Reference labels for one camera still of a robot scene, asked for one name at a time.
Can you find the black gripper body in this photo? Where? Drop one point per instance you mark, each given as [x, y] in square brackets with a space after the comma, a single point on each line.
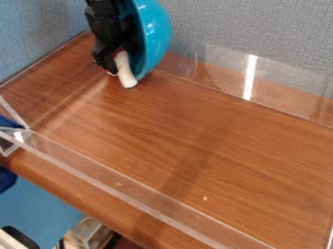
[103, 15]

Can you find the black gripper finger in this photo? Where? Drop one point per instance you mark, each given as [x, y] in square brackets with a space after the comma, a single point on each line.
[132, 50]
[104, 60]

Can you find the blue plastic bowl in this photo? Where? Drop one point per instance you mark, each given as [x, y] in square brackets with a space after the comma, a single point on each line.
[150, 31]

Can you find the white and brown toy mushroom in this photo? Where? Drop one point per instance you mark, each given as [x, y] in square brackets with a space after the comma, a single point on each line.
[124, 74]

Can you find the clear acrylic barrier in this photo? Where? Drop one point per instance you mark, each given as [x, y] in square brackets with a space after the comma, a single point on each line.
[210, 158]

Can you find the blue clamp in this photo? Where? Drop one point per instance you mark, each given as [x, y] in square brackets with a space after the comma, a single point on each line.
[8, 127]

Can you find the black and white object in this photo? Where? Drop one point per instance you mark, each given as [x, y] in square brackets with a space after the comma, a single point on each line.
[12, 239]

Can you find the metal frame under table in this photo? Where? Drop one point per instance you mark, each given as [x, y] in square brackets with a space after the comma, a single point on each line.
[87, 235]

